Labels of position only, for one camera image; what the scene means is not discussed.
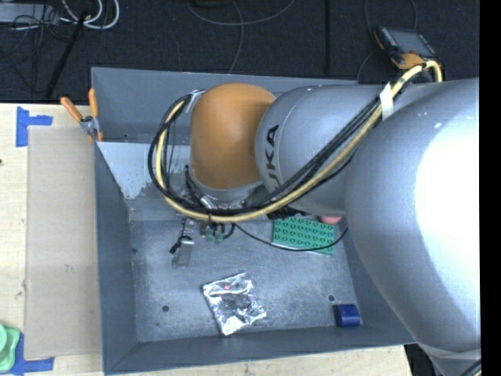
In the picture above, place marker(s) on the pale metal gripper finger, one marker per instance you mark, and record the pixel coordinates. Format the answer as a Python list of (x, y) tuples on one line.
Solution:
[(183, 254)]

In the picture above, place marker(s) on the grey metal bin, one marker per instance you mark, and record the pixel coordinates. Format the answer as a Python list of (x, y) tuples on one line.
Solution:
[(176, 288)]

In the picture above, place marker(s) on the silver foil packet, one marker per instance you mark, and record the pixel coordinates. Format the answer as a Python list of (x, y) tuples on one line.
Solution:
[(234, 302)]

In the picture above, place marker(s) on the green studded flat plate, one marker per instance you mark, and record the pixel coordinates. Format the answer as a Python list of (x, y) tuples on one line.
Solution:
[(305, 235)]

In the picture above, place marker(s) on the brown cardboard board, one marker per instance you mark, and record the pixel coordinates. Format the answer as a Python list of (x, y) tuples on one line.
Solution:
[(62, 241)]

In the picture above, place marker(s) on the pink round object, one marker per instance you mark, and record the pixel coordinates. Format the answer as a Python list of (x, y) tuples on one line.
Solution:
[(331, 220)]

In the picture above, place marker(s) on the blue block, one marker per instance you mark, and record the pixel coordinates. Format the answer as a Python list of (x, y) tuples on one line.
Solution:
[(346, 315)]

